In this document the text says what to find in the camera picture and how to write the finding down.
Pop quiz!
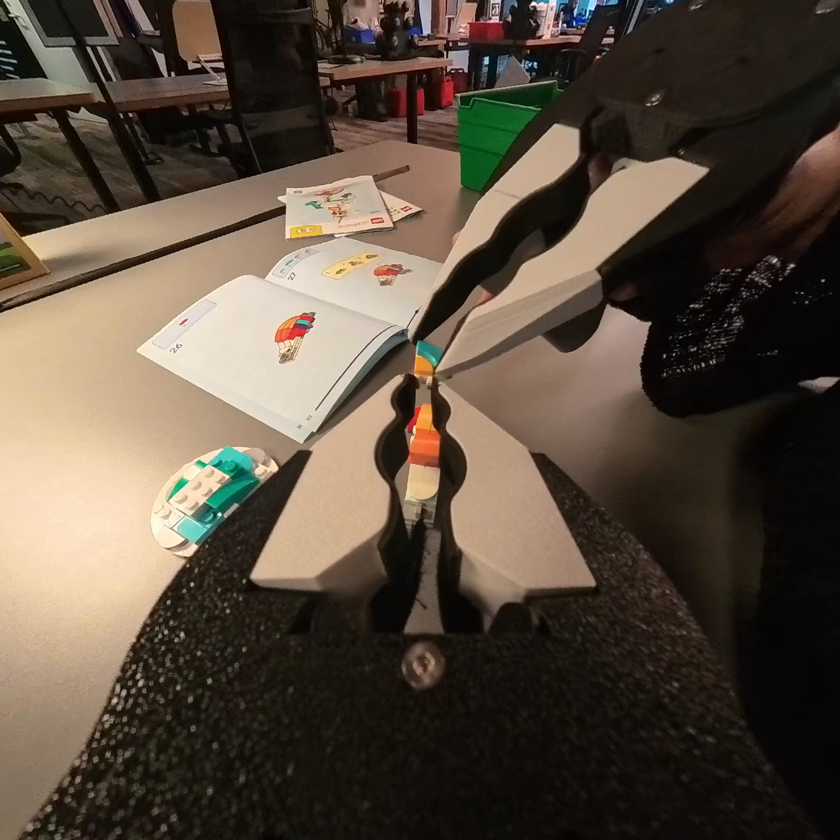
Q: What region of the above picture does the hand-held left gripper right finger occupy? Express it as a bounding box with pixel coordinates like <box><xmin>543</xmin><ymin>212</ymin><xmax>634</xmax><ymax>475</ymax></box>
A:
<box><xmin>430</xmin><ymin>379</ymin><xmax>598</xmax><ymax>632</ymax></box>

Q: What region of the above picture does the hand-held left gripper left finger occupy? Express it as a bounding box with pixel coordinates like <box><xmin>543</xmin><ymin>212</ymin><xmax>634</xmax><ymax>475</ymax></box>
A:
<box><xmin>249</xmin><ymin>373</ymin><xmax>421</xmax><ymax>599</ymax></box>

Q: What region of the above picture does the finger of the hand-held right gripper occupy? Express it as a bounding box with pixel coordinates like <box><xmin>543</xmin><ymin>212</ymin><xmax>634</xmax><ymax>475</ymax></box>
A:
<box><xmin>408</xmin><ymin>122</ymin><xmax>586</xmax><ymax>343</ymax></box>
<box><xmin>434</xmin><ymin>156</ymin><xmax>712</xmax><ymax>383</ymax></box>

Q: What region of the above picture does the orange lego balloon build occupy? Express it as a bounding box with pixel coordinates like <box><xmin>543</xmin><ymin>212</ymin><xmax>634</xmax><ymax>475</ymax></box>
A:
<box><xmin>405</xmin><ymin>357</ymin><xmax>442</xmax><ymax>526</ymax></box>

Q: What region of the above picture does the small white lego leaflet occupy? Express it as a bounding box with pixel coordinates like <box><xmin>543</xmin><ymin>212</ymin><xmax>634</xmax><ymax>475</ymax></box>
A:
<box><xmin>377</xmin><ymin>190</ymin><xmax>425</xmax><ymax>222</ymax></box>

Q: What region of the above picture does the white round lego base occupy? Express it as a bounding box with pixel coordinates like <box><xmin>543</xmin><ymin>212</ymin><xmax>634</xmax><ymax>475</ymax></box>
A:
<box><xmin>150</xmin><ymin>445</ymin><xmax>280</xmax><ymax>559</ymax></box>

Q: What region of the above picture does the lego leaflet with yellow corner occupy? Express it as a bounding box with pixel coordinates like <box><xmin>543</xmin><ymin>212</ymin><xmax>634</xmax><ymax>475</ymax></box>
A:
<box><xmin>284</xmin><ymin>175</ymin><xmax>395</xmax><ymax>241</ymax></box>

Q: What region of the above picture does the lego set box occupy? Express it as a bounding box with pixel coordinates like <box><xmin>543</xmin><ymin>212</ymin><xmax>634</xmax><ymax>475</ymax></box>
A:
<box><xmin>0</xmin><ymin>211</ymin><xmax>51</xmax><ymax>291</ymax></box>

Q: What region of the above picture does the person's right hand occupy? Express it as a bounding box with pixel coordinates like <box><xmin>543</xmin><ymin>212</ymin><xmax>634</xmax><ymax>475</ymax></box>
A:
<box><xmin>607</xmin><ymin>128</ymin><xmax>840</xmax><ymax>309</ymax></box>

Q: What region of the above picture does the green plastic bin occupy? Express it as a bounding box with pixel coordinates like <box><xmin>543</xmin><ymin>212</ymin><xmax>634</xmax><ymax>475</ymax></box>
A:
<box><xmin>455</xmin><ymin>80</ymin><xmax>565</xmax><ymax>194</ymax></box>

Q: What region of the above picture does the wooden office desk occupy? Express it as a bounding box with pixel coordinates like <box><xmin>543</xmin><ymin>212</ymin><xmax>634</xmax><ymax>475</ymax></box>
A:
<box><xmin>318</xmin><ymin>58</ymin><xmax>454</xmax><ymax>145</ymax></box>
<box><xmin>0</xmin><ymin>73</ymin><xmax>231</xmax><ymax>211</ymax></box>

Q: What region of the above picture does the open instruction booklet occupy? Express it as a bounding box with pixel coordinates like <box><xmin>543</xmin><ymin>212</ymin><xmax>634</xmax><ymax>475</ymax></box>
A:
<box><xmin>136</xmin><ymin>236</ymin><xmax>444</xmax><ymax>444</ymax></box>

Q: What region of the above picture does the black mesh office chair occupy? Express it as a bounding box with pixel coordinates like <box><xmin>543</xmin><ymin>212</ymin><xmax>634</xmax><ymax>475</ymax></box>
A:
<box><xmin>210</xmin><ymin>0</ymin><xmax>339</xmax><ymax>178</ymax></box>

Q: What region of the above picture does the person's black knit sweater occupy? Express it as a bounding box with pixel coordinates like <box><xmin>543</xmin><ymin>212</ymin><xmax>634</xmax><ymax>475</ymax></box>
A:
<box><xmin>715</xmin><ymin>407</ymin><xmax>840</xmax><ymax>840</ymax></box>

